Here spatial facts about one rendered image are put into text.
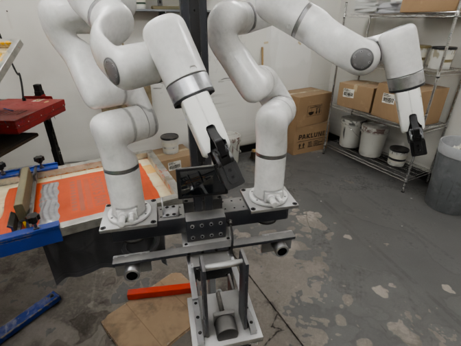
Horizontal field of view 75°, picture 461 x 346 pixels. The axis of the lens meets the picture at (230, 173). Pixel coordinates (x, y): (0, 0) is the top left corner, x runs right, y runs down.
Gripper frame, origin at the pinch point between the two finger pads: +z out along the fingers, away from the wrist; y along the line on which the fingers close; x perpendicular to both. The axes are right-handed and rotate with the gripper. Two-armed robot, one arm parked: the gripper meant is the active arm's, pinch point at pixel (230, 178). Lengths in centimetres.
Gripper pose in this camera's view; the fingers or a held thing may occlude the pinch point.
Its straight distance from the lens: 52.8
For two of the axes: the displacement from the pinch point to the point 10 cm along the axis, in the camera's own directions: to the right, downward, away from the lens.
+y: 1.3, 0.7, -9.9
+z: 4.0, 9.1, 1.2
